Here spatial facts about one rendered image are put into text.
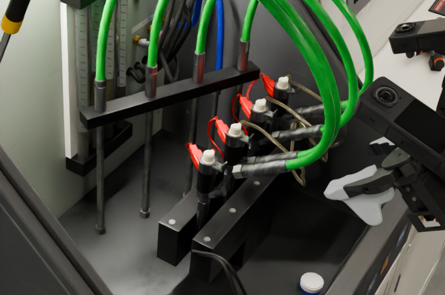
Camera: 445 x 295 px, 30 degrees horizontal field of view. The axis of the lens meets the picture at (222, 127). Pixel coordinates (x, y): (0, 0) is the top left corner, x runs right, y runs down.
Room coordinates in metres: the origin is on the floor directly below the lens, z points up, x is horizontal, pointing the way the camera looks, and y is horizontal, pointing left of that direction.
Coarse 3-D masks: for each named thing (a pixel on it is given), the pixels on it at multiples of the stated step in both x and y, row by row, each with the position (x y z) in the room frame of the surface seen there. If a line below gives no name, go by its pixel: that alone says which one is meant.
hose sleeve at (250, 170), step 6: (264, 162) 0.90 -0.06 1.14; (270, 162) 0.90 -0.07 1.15; (276, 162) 0.89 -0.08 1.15; (282, 162) 0.88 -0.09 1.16; (246, 168) 0.91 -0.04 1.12; (252, 168) 0.90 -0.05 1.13; (258, 168) 0.90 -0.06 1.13; (264, 168) 0.89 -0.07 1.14; (270, 168) 0.89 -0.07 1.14; (276, 168) 0.88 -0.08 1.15; (282, 168) 0.88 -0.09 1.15; (246, 174) 0.90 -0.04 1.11; (252, 174) 0.90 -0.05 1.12; (258, 174) 0.90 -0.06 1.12; (264, 174) 0.89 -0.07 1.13
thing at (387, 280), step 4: (396, 260) 1.09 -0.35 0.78; (396, 264) 1.10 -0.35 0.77; (392, 268) 1.08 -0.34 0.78; (388, 272) 1.06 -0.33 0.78; (392, 272) 1.09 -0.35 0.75; (388, 276) 1.06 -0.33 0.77; (392, 276) 1.10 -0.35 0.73; (384, 280) 1.04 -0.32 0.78; (388, 280) 1.07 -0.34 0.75; (380, 284) 1.03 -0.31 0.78; (384, 284) 1.05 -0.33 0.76; (388, 284) 1.09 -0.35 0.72; (380, 288) 1.02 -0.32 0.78; (384, 288) 1.06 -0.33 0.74; (388, 288) 1.10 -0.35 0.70; (376, 292) 1.01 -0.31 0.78; (380, 292) 1.03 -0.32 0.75; (384, 292) 1.08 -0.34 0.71
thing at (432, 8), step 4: (436, 0) 1.75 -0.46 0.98; (440, 0) 1.75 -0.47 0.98; (444, 0) 1.75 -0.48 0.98; (432, 4) 1.73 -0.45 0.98; (436, 4) 1.73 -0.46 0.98; (440, 4) 1.73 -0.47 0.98; (444, 4) 1.73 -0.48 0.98; (432, 8) 1.71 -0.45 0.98; (436, 8) 1.71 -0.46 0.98; (440, 8) 1.71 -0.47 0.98; (444, 8) 1.71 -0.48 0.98; (432, 12) 1.69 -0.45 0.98; (436, 12) 1.69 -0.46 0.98; (440, 12) 1.69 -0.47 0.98; (444, 12) 1.69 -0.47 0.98; (444, 16) 1.68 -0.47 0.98
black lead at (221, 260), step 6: (192, 252) 0.89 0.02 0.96; (198, 252) 0.86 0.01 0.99; (204, 252) 0.85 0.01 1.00; (216, 258) 0.82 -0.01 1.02; (222, 258) 0.82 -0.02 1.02; (222, 264) 0.81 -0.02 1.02; (228, 264) 0.81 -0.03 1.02; (234, 270) 0.81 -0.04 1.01; (228, 276) 0.80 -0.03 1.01; (234, 276) 0.80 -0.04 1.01; (240, 282) 0.80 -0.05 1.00; (234, 288) 0.79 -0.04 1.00; (240, 288) 0.80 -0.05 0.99; (234, 294) 0.79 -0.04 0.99; (246, 294) 0.80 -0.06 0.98
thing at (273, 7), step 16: (112, 0) 1.02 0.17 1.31; (272, 0) 0.91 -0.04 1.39; (288, 16) 0.90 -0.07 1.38; (288, 32) 0.89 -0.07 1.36; (304, 48) 0.88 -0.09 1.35; (96, 64) 1.03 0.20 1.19; (320, 64) 0.88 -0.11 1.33; (96, 80) 1.03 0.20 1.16; (320, 80) 0.87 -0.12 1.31; (320, 144) 0.86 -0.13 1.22; (288, 160) 0.89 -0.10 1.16; (304, 160) 0.87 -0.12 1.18
